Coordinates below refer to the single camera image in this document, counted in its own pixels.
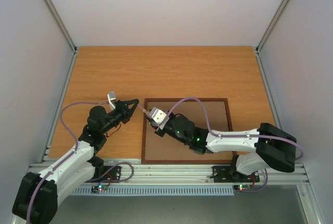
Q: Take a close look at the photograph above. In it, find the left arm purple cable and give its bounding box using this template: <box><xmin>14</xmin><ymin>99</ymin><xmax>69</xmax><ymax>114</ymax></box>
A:
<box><xmin>25</xmin><ymin>101</ymin><xmax>135</xmax><ymax>222</ymax></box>

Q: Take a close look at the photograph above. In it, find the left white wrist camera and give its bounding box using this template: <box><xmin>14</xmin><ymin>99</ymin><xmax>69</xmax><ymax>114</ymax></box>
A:
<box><xmin>107</xmin><ymin>91</ymin><xmax>116</xmax><ymax>111</ymax></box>

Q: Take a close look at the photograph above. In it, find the left aluminium corner post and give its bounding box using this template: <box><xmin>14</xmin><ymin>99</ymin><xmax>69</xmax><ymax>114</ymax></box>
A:
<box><xmin>43</xmin><ymin>0</ymin><xmax>77</xmax><ymax>53</ymax></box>

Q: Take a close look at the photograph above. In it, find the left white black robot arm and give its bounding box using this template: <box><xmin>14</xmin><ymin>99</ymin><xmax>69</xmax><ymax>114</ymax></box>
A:
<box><xmin>12</xmin><ymin>99</ymin><xmax>139</xmax><ymax>223</ymax></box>

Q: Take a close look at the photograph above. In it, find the right aluminium corner post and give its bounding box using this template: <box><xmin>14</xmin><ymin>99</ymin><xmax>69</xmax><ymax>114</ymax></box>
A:
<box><xmin>254</xmin><ymin>0</ymin><xmax>305</xmax><ymax>54</ymax></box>

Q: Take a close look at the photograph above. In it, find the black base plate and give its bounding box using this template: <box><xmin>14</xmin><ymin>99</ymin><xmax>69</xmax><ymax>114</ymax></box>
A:
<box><xmin>211</xmin><ymin>165</ymin><xmax>260</xmax><ymax>183</ymax></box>
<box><xmin>88</xmin><ymin>166</ymin><xmax>122</xmax><ymax>183</ymax></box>

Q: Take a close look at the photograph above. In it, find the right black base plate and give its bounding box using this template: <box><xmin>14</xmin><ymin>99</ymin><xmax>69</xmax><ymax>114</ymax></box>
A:
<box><xmin>211</xmin><ymin>165</ymin><xmax>260</xmax><ymax>183</ymax></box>

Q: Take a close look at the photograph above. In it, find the right small circuit board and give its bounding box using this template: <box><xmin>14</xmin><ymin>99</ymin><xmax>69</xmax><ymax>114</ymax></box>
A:
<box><xmin>234</xmin><ymin>184</ymin><xmax>254</xmax><ymax>192</ymax></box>

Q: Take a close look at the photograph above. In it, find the grey slotted cable duct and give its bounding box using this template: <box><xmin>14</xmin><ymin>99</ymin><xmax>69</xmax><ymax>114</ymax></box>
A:
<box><xmin>72</xmin><ymin>185</ymin><xmax>234</xmax><ymax>197</ymax></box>

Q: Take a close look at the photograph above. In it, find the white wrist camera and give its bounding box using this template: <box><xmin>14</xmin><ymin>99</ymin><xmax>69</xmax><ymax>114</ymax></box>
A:
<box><xmin>107</xmin><ymin>91</ymin><xmax>116</xmax><ymax>111</ymax></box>
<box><xmin>149</xmin><ymin>107</ymin><xmax>169</xmax><ymax>130</ymax></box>

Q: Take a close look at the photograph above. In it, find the aluminium corner post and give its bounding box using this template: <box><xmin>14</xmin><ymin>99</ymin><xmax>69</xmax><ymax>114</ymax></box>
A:
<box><xmin>254</xmin><ymin>0</ymin><xmax>305</xmax><ymax>54</ymax></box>
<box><xmin>43</xmin><ymin>0</ymin><xmax>77</xmax><ymax>53</ymax></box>

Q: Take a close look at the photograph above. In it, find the small circuit board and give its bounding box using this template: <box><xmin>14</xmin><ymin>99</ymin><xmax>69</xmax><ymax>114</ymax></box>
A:
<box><xmin>234</xmin><ymin>184</ymin><xmax>254</xmax><ymax>192</ymax></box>
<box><xmin>91</xmin><ymin>184</ymin><xmax>108</xmax><ymax>194</ymax></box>

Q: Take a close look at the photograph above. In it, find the brown wooden picture frame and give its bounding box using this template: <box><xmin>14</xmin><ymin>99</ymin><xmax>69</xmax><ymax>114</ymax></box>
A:
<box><xmin>141</xmin><ymin>98</ymin><xmax>236</xmax><ymax>165</ymax></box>

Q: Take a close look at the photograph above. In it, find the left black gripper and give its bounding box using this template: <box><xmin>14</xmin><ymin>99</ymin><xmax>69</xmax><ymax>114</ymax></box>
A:
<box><xmin>101</xmin><ymin>99</ymin><xmax>139</xmax><ymax>134</ymax></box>

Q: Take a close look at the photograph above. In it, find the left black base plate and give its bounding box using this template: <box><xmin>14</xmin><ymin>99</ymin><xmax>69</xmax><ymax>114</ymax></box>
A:
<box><xmin>88</xmin><ymin>166</ymin><xmax>122</xmax><ymax>183</ymax></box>

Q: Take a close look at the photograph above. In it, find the left small circuit board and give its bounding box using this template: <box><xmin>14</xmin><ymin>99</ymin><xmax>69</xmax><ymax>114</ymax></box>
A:
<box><xmin>91</xmin><ymin>184</ymin><xmax>108</xmax><ymax>194</ymax></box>

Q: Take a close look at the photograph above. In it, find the aluminium rail front beam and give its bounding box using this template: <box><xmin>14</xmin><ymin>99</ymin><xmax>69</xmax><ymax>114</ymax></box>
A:
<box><xmin>25</xmin><ymin>158</ymin><xmax>310</xmax><ymax>184</ymax></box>

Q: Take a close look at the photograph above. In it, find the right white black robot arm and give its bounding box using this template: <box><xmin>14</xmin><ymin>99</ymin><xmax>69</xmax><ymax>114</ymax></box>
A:
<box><xmin>150</xmin><ymin>114</ymin><xmax>297</xmax><ymax>181</ymax></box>

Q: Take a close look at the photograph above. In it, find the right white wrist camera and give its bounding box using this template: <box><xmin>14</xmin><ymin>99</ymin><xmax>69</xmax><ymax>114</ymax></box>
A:
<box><xmin>149</xmin><ymin>107</ymin><xmax>169</xmax><ymax>130</ymax></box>

